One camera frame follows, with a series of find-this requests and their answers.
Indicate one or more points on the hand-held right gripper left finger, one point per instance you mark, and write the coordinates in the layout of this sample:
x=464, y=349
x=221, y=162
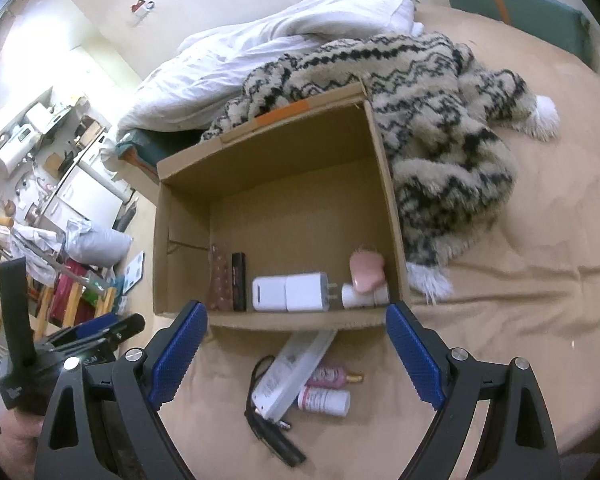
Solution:
x=177, y=355

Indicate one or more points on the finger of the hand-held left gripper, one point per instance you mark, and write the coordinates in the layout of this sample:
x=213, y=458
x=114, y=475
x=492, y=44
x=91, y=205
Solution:
x=125, y=327
x=97, y=322

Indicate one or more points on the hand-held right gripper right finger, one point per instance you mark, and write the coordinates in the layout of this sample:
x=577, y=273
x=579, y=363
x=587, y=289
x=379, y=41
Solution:
x=415, y=355

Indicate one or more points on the small white bottle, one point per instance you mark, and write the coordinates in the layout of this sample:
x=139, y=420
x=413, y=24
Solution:
x=355, y=296

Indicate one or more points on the small pink bottle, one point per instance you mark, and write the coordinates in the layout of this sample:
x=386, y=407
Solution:
x=332, y=376

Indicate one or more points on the black lipstick tube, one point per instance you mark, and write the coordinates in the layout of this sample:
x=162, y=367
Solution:
x=238, y=280

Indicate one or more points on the pink heart compact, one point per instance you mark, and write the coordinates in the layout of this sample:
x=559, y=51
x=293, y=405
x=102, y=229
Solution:
x=366, y=270

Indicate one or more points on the white pill bottle pink label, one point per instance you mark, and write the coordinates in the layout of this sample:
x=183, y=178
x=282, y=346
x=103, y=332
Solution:
x=325, y=400

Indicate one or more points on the white earbud case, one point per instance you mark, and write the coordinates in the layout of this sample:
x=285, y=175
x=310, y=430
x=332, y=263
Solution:
x=267, y=294

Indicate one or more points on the long white box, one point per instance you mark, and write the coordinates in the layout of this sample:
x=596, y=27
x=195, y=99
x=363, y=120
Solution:
x=290, y=372

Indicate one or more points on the white charger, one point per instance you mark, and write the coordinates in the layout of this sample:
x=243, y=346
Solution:
x=305, y=292

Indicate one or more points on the brown cardboard box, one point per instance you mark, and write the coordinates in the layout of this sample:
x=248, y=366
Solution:
x=290, y=195

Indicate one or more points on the person's left hand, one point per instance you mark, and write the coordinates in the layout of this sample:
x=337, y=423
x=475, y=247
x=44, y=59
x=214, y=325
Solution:
x=17, y=442

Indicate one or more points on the red bag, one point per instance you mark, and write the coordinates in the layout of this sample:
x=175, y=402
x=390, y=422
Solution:
x=67, y=290

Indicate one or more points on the bathroom scale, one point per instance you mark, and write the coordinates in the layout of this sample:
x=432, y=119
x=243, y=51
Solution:
x=132, y=272

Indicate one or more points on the white plastic bag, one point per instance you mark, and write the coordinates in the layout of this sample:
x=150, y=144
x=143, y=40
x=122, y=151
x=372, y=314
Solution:
x=97, y=245

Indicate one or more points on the white hanging clothes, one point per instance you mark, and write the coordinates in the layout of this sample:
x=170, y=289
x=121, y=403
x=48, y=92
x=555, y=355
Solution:
x=35, y=250

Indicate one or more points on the white base cabinet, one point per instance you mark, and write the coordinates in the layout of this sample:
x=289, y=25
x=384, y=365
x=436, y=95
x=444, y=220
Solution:
x=85, y=195

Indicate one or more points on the white water heater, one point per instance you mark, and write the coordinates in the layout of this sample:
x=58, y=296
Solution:
x=12, y=152

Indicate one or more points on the patterned fuzzy blanket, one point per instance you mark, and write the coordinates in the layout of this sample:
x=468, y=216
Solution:
x=445, y=160

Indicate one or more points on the white duvet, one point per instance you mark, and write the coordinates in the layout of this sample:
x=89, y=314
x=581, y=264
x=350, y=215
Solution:
x=220, y=70

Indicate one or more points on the teal cushion with orange stripe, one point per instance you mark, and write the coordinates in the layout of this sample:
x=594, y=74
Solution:
x=540, y=20

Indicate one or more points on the wall hook with red item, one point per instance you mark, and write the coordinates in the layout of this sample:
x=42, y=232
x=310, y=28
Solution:
x=142, y=9

